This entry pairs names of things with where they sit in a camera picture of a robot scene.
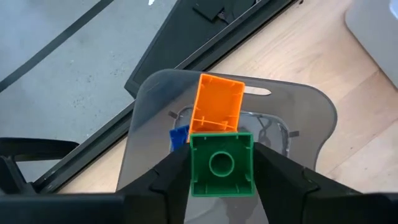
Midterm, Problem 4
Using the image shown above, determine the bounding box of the blue toy brick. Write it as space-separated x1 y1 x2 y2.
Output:
169 124 191 153

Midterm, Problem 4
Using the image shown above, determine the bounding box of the black flat panel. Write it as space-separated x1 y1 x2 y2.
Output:
123 0 295 98

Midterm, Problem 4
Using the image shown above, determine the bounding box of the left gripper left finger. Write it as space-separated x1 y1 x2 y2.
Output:
117 144 192 224

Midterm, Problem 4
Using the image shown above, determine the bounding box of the black aluminium table frame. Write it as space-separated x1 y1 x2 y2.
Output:
0 0 302 195

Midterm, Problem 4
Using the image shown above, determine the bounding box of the grey plastic bin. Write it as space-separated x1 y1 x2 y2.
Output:
344 0 398 89

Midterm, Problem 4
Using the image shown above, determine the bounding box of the green square toy brick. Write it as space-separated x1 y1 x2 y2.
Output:
189 131 256 198

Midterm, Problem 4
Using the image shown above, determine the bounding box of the brown translucent bin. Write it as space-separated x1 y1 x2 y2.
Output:
116 68 338 224

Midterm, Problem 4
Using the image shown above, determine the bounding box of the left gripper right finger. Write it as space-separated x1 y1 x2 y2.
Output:
253 142 320 224

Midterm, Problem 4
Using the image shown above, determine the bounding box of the orange toy brick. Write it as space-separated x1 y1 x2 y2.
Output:
186 73 246 143

